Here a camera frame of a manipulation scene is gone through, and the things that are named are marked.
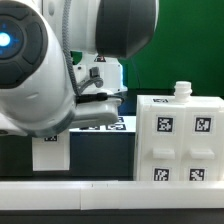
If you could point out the white cabinet door panel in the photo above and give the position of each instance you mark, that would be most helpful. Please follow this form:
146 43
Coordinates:
160 142
203 144

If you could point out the white cabinet body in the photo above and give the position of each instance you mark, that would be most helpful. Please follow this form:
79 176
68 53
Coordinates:
182 97

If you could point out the white cabinet top block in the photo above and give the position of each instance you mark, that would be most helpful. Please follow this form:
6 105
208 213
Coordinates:
51 154

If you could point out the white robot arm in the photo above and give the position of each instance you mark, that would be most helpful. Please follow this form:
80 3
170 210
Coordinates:
49 80

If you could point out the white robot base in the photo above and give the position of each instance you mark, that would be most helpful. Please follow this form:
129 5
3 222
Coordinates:
110 71

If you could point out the white marker sheet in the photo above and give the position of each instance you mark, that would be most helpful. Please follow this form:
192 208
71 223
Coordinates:
124 124

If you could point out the white front fence bar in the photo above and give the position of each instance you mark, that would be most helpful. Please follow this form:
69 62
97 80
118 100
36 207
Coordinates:
90 195

